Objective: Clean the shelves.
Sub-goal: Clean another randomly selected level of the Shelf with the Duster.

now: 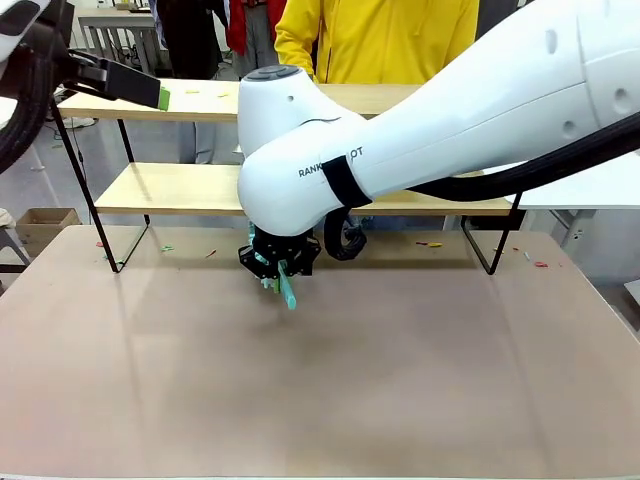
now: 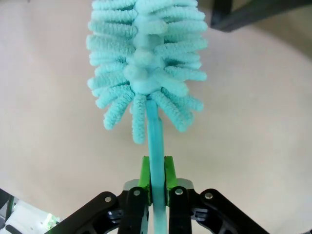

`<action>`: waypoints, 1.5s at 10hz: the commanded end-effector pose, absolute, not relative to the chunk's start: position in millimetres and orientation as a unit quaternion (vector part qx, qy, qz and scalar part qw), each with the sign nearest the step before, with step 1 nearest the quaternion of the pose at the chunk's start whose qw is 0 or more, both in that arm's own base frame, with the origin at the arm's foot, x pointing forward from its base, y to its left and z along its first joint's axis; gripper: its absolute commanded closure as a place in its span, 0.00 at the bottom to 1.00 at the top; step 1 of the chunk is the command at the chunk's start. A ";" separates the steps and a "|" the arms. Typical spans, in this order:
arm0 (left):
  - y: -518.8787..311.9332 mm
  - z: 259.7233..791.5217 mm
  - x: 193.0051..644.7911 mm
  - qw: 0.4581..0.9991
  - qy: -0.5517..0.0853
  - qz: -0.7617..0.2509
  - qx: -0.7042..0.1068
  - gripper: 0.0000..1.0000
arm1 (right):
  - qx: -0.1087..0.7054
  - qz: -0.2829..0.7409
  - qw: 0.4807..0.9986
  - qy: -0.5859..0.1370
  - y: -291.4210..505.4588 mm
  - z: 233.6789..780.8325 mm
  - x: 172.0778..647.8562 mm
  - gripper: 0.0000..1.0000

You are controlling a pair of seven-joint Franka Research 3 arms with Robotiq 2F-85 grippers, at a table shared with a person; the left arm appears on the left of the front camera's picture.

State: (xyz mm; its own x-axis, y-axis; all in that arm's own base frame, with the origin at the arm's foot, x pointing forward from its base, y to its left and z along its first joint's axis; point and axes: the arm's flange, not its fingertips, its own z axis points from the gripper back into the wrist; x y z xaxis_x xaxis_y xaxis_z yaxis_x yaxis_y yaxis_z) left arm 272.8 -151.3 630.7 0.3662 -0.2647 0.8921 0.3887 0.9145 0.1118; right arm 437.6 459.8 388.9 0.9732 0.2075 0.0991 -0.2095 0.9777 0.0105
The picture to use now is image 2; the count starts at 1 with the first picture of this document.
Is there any teal chenille duster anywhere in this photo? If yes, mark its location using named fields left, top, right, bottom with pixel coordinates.
left=86, top=0, right=209, bottom=234

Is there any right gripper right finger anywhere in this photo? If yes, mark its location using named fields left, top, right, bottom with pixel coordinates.
left=163, top=155, right=270, bottom=234

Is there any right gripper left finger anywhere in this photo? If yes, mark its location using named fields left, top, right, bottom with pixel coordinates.
left=51, top=155, right=154, bottom=234

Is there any wooden shelf with black frame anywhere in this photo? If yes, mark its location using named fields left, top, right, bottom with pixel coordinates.
left=210, top=0, right=312, bottom=32

